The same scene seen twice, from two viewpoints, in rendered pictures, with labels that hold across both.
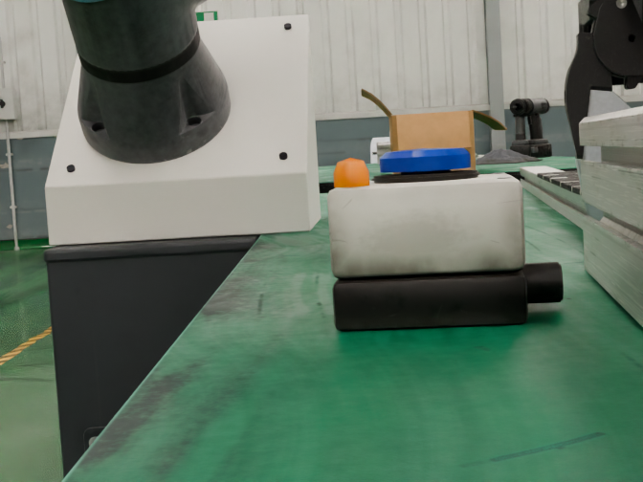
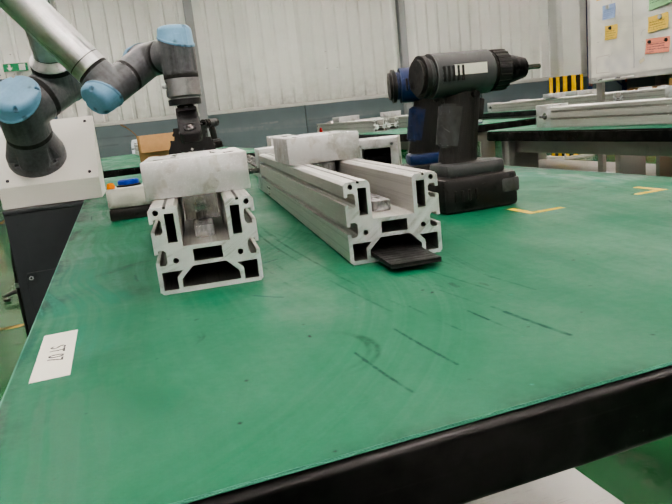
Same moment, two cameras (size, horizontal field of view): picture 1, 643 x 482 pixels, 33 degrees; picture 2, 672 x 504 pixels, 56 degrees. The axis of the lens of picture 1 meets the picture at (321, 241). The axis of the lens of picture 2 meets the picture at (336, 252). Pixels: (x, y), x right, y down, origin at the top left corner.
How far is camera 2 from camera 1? 0.82 m
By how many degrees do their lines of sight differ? 20
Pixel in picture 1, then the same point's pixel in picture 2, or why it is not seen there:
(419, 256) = (128, 203)
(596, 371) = not seen: hidden behind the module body
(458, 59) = not seen: hidden behind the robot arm
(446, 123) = (163, 139)
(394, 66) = (142, 93)
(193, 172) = (56, 179)
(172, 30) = (43, 130)
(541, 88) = (226, 102)
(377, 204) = (117, 192)
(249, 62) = (71, 136)
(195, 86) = (53, 148)
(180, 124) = (49, 162)
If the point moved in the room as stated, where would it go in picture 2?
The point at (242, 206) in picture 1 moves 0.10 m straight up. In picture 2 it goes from (76, 190) to (69, 152)
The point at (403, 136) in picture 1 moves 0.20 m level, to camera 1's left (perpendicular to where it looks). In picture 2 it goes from (143, 146) to (103, 150)
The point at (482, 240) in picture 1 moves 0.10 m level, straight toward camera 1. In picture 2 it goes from (141, 198) to (136, 204)
